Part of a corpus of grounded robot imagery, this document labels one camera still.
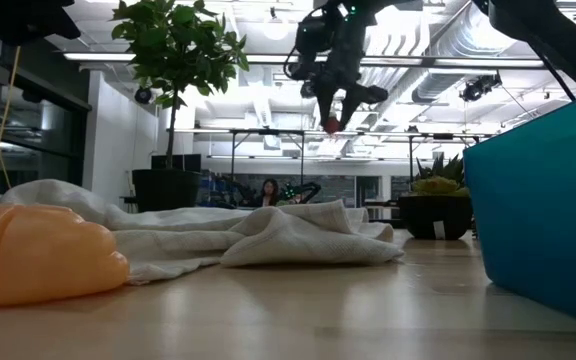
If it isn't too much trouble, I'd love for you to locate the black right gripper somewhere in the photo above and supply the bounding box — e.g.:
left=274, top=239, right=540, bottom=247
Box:
left=292, top=3, right=390, bottom=132

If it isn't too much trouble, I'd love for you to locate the teal plastic tupperware container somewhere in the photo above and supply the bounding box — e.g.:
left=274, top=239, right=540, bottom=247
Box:
left=462, top=87, right=576, bottom=331

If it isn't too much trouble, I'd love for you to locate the orange toy produce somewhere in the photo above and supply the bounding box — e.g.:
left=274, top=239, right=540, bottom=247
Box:
left=0, top=202, right=130, bottom=309

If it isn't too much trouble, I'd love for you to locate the white globe ceiling lamp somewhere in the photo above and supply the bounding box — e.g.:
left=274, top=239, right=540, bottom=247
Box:
left=261, top=5, right=290, bottom=42

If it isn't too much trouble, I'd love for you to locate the person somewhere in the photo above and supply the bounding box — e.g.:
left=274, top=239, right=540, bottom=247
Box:
left=255, top=178, right=282, bottom=208

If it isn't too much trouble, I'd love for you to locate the long ceiling light strip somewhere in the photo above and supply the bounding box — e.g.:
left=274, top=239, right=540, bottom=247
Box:
left=62, top=51, right=547, bottom=70

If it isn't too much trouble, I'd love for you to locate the black ceiling spotlight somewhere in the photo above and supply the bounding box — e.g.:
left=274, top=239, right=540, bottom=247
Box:
left=459, top=73, right=503, bottom=104

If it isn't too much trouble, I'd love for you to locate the small potted succulent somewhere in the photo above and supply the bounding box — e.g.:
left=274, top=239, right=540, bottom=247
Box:
left=397, top=152, right=474, bottom=241

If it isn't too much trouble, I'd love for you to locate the white plaid dish towel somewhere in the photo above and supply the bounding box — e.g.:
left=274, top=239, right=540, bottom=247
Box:
left=0, top=178, right=405, bottom=286

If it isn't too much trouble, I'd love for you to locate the black monitor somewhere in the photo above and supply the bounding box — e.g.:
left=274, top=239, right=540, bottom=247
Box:
left=150, top=153, right=203, bottom=174

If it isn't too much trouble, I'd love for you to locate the leafy green potted plant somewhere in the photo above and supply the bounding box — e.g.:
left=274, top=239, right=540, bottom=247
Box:
left=110, top=0, right=250, bottom=214

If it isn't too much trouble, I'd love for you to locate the black background workstation frame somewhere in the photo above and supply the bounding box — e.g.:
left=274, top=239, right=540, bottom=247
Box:
left=167, top=127, right=492, bottom=186

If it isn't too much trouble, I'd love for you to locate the silver ceiling duct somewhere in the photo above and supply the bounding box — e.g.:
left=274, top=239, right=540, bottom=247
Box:
left=410, top=0, right=519, bottom=104

